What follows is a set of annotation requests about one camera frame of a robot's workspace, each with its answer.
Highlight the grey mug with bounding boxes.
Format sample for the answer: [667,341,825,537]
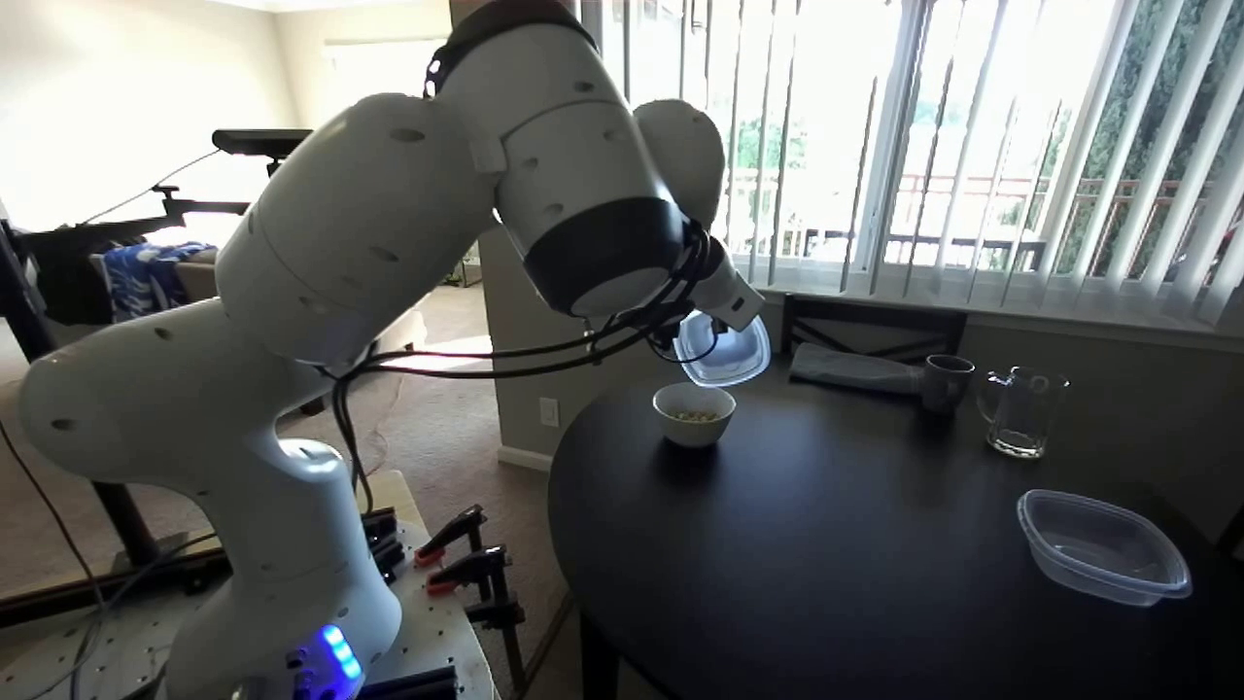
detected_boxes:
[916,350,981,421]

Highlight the orange-handled black clamp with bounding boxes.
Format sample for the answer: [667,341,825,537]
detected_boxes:
[410,502,488,570]
[422,540,528,640]

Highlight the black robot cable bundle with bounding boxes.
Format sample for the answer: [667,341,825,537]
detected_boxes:
[321,228,729,515]

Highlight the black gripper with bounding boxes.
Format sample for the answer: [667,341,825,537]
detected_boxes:
[642,302,703,364]

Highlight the black stereo camera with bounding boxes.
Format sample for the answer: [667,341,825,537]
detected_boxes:
[211,126,320,163]

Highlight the blue pack of bottles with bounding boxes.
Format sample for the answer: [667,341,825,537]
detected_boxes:
[93,238,221,328]

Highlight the black chair with plain back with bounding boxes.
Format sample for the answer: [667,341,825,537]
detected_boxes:
[776,293,968,381]

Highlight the clear plastic lunchbox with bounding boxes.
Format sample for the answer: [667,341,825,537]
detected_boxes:
[667,307,776,394]

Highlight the clear drinking glass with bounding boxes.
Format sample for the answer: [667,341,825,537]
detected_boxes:
[973,363,1073,468]

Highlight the black camera stand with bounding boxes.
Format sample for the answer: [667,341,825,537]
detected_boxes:
[0,152,285,616]

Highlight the empty clear plastic container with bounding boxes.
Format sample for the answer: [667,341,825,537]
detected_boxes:
[1009,487,1197,610]

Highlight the robot mounting table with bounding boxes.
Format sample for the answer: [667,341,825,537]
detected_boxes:
[0,461,510,700]

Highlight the white vertical window blinds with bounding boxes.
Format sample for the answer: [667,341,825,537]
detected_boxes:
[576,0,1244,328]

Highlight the white ceramic bowl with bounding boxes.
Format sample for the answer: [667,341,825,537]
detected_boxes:
[650,381,742,454]

